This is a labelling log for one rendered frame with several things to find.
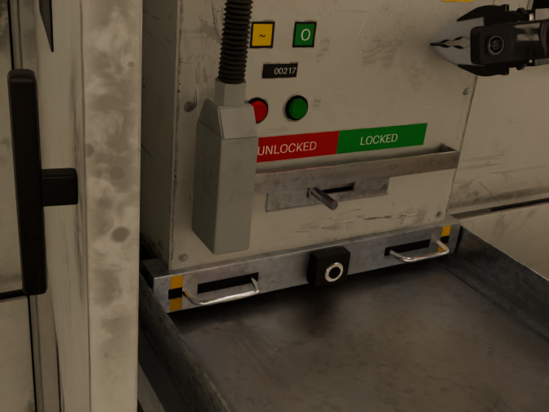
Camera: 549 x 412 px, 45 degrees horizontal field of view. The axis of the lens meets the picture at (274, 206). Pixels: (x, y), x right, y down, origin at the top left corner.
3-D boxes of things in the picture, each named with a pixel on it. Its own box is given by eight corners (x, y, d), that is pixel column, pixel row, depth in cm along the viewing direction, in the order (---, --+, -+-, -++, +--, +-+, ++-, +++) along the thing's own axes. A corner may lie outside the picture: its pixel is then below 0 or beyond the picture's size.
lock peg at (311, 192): (340, 212, 92) (344, 186, 91) (326, 214, 91) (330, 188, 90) (315, 194, 97) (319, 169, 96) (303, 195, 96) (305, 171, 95)
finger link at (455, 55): (449, 64, 99) (508, 61, 92) (426, 67, 95) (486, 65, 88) (448, 42, 98) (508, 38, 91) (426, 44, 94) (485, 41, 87)
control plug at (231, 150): (250, 250, 80) (263, 109, 73) (213, 257, 78) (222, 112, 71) (223, 222, 86) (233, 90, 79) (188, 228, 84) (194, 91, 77)
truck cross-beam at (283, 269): (454, 253, 115) (461, 221, 113) (152, 316, 90) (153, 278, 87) (435, 239, 119) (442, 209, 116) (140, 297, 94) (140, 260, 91)
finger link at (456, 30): (448, 42, 98) (508, 38, 91) (426, 45, 94) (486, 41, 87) (448, 20, 97) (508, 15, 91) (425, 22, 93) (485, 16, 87)
